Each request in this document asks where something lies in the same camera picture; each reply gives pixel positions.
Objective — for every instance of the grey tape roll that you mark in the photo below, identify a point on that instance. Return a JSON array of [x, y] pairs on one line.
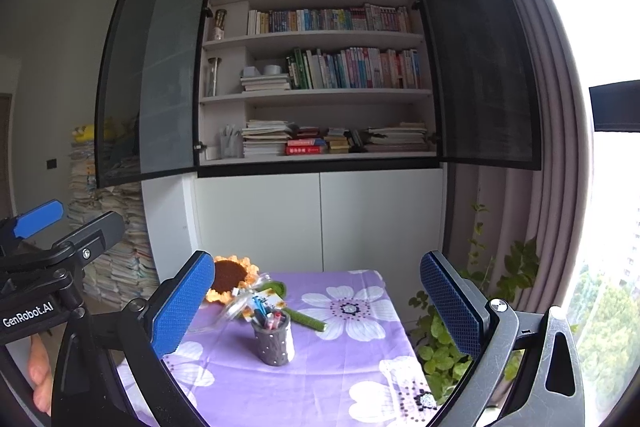
[[272, 70]]

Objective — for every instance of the stack of flat books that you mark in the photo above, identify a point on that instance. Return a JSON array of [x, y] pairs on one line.
[[265, 84]]

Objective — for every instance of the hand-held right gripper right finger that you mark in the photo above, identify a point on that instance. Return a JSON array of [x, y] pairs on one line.
[[450, 302]]

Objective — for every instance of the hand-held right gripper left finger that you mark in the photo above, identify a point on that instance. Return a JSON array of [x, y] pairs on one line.
[[182, 307]]

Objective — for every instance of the grey clay pen holder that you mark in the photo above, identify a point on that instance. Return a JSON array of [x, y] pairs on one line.
[[274, 344]]

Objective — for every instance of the white bookcase cabinet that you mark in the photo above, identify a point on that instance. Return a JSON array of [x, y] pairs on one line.
[[260, 217]]

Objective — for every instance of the small stack of books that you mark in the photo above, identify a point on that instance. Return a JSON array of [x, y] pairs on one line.
[[337, 142]]

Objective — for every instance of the row of upright books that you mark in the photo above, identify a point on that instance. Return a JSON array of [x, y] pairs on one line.
[[350, 69], [325, 21]]

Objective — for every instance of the blue ballpoint pen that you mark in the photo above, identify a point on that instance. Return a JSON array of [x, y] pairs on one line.
[[259, 307]]

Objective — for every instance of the purple floral tablecloth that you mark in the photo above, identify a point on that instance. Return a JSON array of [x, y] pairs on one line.
[[325, 357]]

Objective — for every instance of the stack of worn books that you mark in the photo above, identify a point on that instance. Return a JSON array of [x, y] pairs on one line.
[[265, 139]]

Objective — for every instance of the dark flat panel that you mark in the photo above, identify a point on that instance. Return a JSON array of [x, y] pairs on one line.
[[615, 107]]

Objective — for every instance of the red gel pen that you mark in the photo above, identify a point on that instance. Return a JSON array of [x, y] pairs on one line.
[[276, 319]]

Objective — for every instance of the small white box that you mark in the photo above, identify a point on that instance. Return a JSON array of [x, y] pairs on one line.
[[251, 72]]

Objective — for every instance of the dark glass cabinet door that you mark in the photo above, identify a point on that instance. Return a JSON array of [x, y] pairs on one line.
[[475, 57], [150, 57]]

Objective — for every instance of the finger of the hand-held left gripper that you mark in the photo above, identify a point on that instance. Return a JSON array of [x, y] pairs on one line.
[[37, 214], [95, 232]]

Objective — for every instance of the sunflower print card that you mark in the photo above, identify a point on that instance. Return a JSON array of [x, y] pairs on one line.
[[272, 297]]

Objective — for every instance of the thin red book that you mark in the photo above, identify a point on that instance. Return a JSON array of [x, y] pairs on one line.
[[305, 142]]

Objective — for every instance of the pink grey curtain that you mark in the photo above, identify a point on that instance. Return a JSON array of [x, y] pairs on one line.
[[550, 157]]

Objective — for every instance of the clear pen cup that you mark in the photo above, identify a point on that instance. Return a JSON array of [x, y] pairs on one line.
[[231, 144]]

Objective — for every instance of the tall stack of papers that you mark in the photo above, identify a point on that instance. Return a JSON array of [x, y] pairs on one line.
[[112, 279]]

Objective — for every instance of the person's left hand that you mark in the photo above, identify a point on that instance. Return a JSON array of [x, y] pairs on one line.
[[39, 372]]

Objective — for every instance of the brown gold cup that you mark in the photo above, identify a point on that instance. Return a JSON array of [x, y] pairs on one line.
[[220, 24]]

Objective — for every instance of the crochet sunflower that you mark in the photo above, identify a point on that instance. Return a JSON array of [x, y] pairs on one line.
[[227, 274]]

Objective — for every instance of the clear white ribbon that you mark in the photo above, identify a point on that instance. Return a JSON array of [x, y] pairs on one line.
[[235, 304]]

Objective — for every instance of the silver metal vase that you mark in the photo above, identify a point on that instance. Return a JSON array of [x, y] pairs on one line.
[[215, 77]]

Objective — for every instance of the yellow plush toy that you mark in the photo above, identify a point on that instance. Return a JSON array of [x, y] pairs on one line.
[[82, 133]]

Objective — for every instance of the red thick book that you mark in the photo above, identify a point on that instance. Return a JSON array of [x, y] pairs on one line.
[[305, 150]]

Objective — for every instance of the green leafy plant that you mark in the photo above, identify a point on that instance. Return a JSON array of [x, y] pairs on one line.
[[440, 352]]

